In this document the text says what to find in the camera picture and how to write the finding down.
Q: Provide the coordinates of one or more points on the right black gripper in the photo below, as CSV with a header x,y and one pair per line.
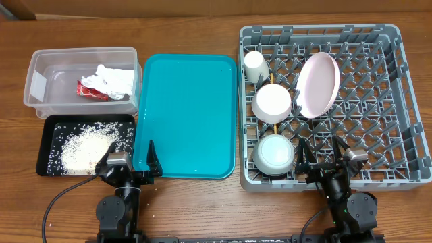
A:
x,y
320,169

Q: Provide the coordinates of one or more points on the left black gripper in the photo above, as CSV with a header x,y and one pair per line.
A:
x,y
147,177

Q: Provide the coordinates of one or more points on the white bowl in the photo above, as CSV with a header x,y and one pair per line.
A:
x,y
273,155

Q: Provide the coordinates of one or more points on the pile of rice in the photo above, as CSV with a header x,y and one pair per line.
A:
x,y
76,148

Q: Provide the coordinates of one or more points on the pink plate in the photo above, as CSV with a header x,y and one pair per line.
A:
x,y
318,84

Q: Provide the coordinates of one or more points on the pink small bowl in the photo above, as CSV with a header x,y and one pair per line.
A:
x,y
271,103

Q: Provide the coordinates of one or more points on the white napkin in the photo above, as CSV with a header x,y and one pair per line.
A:
x,y
116,83

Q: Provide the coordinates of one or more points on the red sauce packet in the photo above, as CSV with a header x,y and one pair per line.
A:
x,y
83,91

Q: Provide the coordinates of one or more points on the wooden chopstick diagonal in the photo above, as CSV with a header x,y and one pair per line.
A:
x,y
274,125

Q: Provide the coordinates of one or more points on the cream paper cup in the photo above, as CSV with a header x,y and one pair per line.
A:
x,y
255,65

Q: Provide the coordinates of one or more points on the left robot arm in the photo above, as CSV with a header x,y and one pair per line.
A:
x,y
118,213

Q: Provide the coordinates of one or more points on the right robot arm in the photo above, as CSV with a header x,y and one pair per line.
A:
x,y
354,214

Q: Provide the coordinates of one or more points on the grey dishwasher rack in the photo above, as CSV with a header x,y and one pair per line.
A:
x,y
375,108

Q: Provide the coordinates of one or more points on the black plastic tray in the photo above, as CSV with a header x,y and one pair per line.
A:
x,y
49,126

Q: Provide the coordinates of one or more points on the teal serving tray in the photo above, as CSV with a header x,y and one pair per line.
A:
x,y
188,110

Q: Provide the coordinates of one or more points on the clear plastic bin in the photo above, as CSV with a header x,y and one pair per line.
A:
x,y
53,76

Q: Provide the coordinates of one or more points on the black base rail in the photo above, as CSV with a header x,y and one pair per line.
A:
x,y
309,238

